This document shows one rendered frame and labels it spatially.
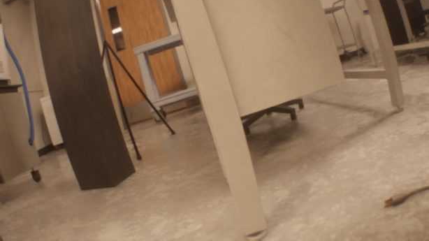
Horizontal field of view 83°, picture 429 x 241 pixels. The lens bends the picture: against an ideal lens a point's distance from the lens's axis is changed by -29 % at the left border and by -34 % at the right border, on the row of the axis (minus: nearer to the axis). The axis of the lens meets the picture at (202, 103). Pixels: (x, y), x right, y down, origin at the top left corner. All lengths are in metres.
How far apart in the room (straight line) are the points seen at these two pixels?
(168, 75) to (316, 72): 3.78
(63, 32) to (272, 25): 0.94
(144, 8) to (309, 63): 4.01
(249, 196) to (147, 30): 4.41
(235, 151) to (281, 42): 0.65
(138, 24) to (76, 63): 3.53
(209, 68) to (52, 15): 1.16
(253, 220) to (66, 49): 1.16
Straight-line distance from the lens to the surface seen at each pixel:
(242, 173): 0.60
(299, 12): 1.22
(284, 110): 1.81
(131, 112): 4.92
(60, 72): 1.55
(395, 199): 0.66
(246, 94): 1.13
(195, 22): 0.58
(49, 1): 1.65
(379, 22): 1.30
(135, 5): 5.03
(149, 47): 3.60
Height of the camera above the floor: 0.35
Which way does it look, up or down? 4 degrees down
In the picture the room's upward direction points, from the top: 17 degrees counter-clockwise
